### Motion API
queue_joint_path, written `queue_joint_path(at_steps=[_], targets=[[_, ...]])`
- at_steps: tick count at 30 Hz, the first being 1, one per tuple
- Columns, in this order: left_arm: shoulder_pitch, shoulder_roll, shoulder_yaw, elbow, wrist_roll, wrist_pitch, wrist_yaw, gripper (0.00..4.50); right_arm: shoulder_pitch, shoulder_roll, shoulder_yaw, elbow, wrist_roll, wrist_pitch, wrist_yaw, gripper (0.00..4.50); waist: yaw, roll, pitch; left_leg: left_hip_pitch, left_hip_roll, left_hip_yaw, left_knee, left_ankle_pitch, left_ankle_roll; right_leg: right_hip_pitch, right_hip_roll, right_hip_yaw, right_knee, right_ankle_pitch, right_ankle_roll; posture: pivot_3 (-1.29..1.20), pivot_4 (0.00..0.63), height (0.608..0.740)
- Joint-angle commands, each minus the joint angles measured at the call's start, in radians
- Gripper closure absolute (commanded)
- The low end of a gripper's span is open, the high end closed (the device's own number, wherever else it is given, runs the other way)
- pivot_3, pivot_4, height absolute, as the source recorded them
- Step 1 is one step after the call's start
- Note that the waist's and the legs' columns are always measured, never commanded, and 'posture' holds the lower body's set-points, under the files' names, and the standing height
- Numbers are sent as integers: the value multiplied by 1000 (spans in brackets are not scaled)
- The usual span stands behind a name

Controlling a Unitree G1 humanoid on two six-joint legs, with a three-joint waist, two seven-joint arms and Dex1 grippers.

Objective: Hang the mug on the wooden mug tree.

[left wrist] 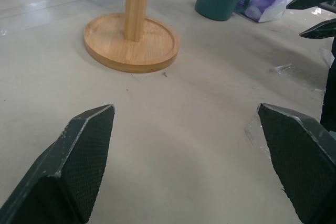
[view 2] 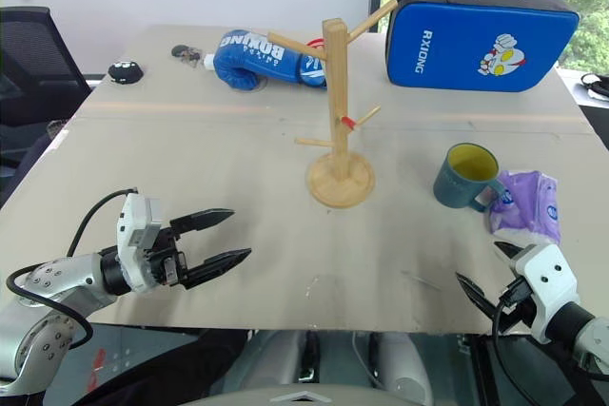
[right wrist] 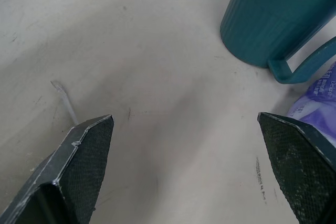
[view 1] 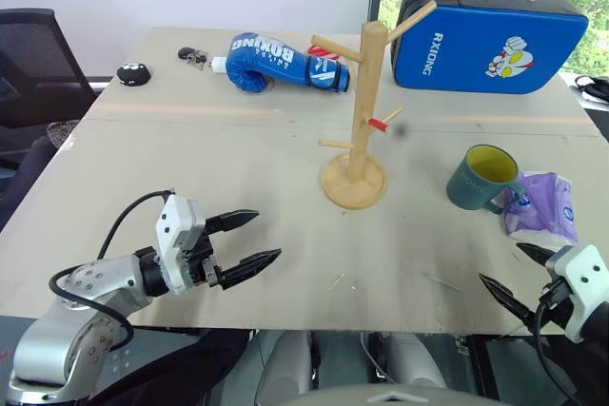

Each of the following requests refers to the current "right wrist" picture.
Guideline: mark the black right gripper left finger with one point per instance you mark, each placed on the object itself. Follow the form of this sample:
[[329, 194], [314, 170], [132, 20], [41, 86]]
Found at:
[[65, 171]]

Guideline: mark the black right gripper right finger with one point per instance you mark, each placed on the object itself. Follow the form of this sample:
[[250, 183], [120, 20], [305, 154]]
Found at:
[[302, 166]]

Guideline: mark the teal ribbed mug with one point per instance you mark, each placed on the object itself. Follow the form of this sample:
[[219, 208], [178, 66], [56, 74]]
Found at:
[[265, 16]]

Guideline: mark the purple tissue pack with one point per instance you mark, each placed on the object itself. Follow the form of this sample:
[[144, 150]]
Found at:
[[319, 103]]

